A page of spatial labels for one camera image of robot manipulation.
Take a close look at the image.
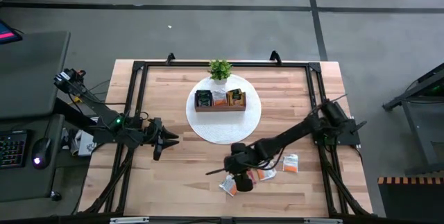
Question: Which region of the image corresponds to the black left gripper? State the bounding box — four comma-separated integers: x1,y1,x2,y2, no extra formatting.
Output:
141,117,180,162

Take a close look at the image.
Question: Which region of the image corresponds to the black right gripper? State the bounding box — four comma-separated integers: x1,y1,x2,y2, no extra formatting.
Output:
223,141,264,193

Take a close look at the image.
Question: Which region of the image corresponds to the white orange tea packet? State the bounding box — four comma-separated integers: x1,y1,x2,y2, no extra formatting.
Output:
212,89,228,107
282,153,300,174
256,166,278,182
219,174,239,198

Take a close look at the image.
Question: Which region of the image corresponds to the round white woven placemat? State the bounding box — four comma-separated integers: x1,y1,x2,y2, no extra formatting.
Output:
185,74,262,145

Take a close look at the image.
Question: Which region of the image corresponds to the dark foil tea packet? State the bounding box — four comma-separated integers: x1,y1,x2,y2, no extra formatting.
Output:
195,89,213,107

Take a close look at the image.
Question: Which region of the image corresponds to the wooden three-compartment box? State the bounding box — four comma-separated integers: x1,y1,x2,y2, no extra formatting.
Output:
194,90,247,113

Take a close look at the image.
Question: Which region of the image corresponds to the white cardboard box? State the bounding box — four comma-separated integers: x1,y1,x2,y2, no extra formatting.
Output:
71,129,98,157

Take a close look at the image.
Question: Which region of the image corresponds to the small green potted plant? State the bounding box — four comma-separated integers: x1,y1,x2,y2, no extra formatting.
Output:
207,59,234,85

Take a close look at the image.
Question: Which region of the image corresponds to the black computer mouse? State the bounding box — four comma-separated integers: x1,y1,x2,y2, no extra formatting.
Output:
31,137,53,171

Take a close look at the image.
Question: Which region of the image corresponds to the grey desk top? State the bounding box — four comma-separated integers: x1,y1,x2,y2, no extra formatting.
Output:
0,31,71,120

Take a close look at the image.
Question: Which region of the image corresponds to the backlit black keyboard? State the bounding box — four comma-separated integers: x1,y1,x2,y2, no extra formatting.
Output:
0,129,31,170

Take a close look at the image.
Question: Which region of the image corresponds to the black case orange striped edge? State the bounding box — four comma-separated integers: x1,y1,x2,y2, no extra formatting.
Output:
377,176,444,224

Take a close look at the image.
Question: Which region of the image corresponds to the grey metal cart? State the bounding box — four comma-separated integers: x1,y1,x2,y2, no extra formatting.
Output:
382,62,444,175

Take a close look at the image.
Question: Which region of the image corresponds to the tilted computer screen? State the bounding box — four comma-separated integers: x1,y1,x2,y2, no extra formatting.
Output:
0,19,24,46

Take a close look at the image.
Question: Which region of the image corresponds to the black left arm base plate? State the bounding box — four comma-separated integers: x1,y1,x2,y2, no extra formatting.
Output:
92,126,142,145

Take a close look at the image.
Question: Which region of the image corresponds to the silver metal bracket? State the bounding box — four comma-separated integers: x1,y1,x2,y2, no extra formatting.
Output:
304,218,343,224
110,216,150,224

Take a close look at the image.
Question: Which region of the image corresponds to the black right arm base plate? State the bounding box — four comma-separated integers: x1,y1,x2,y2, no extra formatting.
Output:
310,118,368,147

